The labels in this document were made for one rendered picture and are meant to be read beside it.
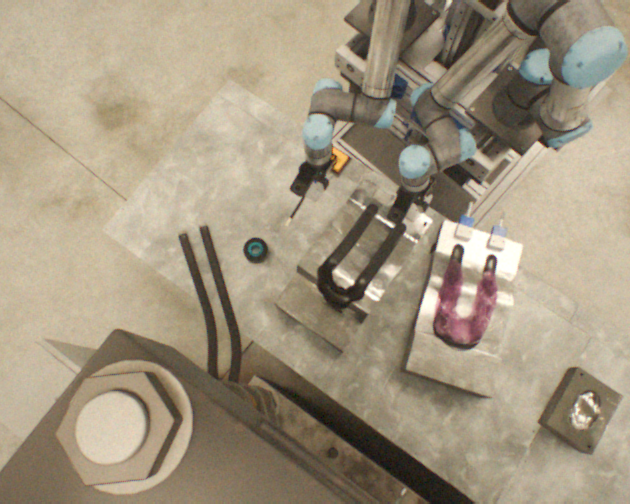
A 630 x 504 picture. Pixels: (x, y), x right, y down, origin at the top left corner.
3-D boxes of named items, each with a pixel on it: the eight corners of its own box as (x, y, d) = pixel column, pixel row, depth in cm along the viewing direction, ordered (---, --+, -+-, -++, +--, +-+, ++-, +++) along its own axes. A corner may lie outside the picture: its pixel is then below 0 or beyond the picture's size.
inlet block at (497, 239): (493, 212, 177) (498, 207, 172) (508, 217, 177) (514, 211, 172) (484, 249, 174) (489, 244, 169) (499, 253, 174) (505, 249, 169)
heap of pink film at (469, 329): (445, 256, 170) (451, 249, 163) (500, 273, 169) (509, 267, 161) (424, 334, 164) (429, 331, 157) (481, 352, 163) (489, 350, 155)
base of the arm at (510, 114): (511, 76, 167) (523, 57, 157) (551, 105, 164) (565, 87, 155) (481, 109, 164) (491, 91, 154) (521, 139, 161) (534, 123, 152)
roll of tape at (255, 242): (243, 262, 176) (241, 260, 173) (246, 239, 178) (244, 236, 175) (267, 264, 176) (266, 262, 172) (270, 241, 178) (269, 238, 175)
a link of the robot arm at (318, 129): (336, 112, 134) (330, 143, 132) (335, 133, 145) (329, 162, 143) (305, 107, 135) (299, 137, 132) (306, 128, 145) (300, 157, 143)
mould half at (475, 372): (440, 225, 179) (448, 214, 169) (516, 248, 177) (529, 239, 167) (399, 371, 167) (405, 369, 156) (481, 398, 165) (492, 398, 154)
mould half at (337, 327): (362, 186, 183) (365, 170, 170) (427, 228, 179) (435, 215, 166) (275, 305, 172) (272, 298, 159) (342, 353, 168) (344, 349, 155)
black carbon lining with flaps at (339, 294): (369, 203, 174) (372, 192, 165) (410, 230, 172) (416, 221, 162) (306, 289, 167) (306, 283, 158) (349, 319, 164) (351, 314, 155)
